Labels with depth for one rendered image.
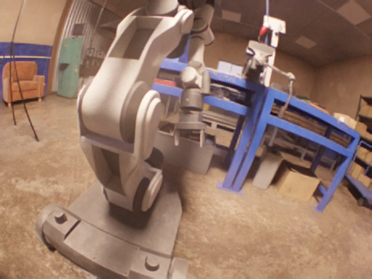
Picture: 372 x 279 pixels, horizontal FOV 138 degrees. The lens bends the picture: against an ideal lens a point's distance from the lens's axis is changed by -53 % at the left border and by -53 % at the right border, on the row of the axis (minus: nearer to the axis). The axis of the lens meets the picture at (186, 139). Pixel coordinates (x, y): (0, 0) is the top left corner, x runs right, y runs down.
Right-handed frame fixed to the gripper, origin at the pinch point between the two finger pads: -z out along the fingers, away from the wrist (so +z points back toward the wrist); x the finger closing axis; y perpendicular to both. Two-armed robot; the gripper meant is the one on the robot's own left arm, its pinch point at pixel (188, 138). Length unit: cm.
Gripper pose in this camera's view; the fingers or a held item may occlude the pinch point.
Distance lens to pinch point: 57.7
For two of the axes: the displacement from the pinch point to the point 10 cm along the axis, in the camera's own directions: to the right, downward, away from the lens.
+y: 4.2, 0.9, 9.0
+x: 9.0, 0.5, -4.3
